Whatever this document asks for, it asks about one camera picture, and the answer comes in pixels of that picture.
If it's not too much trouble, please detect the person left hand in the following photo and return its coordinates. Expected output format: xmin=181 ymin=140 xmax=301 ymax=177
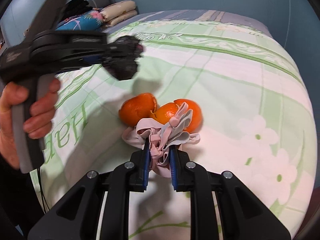
xmin=0 ymin=77 xmax=61 ymax=170

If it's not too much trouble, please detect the grey bed headboard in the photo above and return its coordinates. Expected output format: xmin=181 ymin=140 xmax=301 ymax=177
xmin=87 ymin=0 xmax=115 ymax=8

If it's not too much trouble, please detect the beige floral folded blanket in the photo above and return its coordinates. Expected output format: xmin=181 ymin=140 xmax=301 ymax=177
xmin=100 ymin=0 xmax=138 ymax=27

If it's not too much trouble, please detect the orange peel piece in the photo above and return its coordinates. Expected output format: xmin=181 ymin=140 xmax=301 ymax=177
xmin=149 ymin=99 xmax=203 ymax=133
xmin=118 ymin=93 xmax=157 ymax=127

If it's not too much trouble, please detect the pink grey fabric scrap bundle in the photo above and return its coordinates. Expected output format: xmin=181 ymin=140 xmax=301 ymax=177
xmin=122 ymin=110 xmax=200 ymax=178

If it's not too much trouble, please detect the black cable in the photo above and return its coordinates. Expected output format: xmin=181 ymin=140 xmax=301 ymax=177
xmin=36 ymin=167 xmax=51 ymax=213

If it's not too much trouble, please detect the grey striped bed sheet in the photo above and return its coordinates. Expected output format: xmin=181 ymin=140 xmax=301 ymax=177
xmin=103 ymin=10 xmax=272 ymax=37

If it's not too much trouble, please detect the black clothing pile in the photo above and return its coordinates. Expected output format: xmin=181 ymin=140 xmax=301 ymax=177
xmin=61 ymin=0 xmax=93 ymax=21

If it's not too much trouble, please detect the black plastic bag small bundle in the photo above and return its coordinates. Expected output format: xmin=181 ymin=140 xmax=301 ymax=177
xmin=101 ymin=35 xmax=144 ymax=81

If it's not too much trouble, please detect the green floral quilt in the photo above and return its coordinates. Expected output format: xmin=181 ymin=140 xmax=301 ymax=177
xmin=31 ymin=20 xmax=317 ymax=235

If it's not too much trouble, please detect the blue floral folded blanket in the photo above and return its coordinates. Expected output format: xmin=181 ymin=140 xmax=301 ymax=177
xmin=56 ymin=10 xmax=104 ymax=31

